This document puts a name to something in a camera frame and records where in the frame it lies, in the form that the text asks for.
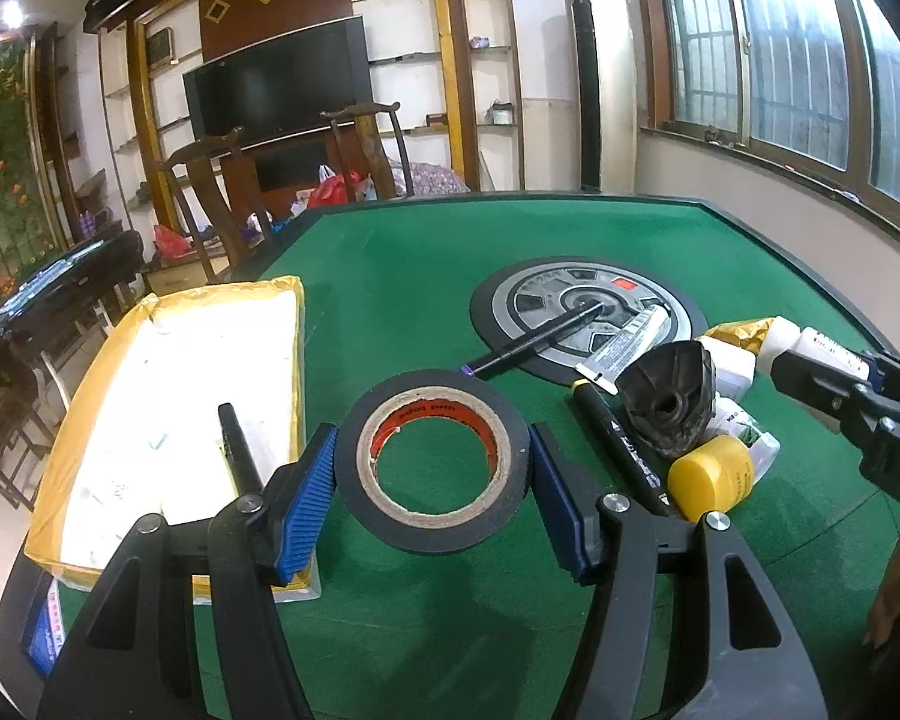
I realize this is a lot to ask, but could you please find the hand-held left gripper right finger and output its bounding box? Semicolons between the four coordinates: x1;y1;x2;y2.
529;422;830;720

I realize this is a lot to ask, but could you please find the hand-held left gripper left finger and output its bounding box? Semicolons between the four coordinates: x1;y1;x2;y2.
37;424;340;720

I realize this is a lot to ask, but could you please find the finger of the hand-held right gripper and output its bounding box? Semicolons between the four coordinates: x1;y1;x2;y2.
865;351;900;407
769;351;884;434

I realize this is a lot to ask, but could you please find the white bottle green label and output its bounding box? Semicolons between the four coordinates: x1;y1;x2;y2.
709;397;782;482

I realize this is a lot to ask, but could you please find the plain white bottle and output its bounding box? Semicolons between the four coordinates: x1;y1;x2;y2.
696;336;756;402

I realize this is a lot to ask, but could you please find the black marker pen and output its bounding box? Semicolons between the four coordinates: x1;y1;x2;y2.
570;379;676;518

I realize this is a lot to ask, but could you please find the yellow-brown packet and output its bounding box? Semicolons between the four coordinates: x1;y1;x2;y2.
703;317;777;357

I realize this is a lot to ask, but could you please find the black stick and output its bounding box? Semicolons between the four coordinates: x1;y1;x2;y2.
217;403;265;500

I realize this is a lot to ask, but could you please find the yellow jar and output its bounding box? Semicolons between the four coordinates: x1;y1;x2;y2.
667;435;756;524

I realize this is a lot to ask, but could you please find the black ribbed plastic part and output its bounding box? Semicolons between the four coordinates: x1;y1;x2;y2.
616;340;719;461

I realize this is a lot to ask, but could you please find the black tape roll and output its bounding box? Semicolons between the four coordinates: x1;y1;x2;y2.
335;371;532;557

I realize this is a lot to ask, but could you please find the black pen purple ring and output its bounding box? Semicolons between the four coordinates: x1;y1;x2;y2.
461;300;608;378

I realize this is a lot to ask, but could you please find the yellow padded envelope tray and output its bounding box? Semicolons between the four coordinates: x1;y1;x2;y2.
25;274;323;605

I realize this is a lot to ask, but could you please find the white printed tube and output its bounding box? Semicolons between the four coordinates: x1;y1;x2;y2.
574;305;672;393

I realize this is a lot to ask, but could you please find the round table control panel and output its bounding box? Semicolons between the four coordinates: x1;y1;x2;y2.
470;257;708;385

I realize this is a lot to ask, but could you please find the blue white printed card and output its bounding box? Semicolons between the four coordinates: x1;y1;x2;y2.
19;568;65;680

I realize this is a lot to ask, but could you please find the red plastic bag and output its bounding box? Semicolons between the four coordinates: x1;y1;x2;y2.
152;225;192;262
306;165;368;209

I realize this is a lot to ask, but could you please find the wooden framed window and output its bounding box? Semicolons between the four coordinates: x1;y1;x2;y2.
630;0;900;271

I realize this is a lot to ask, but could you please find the black electronic keyboard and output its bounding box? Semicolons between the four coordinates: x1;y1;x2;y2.
0;229;145;350

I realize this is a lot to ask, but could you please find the patterned cloth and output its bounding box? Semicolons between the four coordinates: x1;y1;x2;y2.
390;160;472;197

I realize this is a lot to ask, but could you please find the standing air conditioner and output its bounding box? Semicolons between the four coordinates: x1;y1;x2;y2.
562;0;638;194

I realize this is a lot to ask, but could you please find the dark wooden chair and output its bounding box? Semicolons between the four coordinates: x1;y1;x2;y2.
157;127;271;282
319;101;415;203

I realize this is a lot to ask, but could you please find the black flat television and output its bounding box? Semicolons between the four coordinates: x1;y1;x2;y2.
182;15;372;158

